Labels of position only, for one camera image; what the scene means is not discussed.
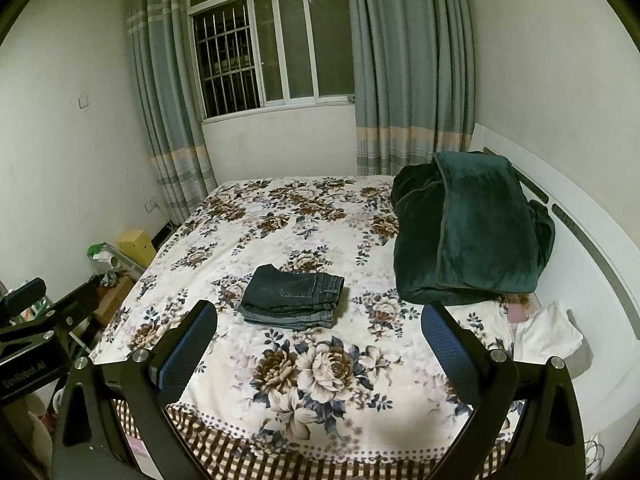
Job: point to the folded light blue jeans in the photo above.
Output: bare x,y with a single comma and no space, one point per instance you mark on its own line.
300,321

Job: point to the white cloth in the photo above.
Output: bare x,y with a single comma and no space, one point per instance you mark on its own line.
547,332

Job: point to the brown cardboard box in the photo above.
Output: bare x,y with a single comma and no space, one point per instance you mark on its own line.
115,300

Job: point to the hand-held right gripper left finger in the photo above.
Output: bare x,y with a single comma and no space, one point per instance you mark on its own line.
185,355

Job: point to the white wall socket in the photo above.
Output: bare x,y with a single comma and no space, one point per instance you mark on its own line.
150,205

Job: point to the dark blue jeans pants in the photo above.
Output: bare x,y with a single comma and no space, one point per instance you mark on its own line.
292,290

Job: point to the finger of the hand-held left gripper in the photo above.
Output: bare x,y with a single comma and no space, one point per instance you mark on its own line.
22,294
60,312

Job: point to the floral bed sheet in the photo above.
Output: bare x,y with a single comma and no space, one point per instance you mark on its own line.
300,240

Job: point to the dark green plush blanket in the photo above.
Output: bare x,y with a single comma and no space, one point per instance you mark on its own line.
475,230

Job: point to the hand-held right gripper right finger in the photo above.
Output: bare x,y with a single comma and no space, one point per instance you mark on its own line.
450,355

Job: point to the green and white packet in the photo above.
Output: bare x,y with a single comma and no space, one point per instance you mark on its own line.
104,257

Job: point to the yellow cardboard box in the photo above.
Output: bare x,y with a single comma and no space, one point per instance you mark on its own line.
137,247

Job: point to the grey-green striped curtain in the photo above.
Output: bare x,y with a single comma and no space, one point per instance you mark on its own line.
167,110
410,60

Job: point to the white headboard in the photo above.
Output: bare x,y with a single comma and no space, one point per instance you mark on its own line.
595,280

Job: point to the barred sliding window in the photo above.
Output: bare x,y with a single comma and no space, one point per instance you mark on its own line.
280,45

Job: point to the white wall switch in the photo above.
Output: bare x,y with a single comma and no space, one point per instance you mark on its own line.
84,101

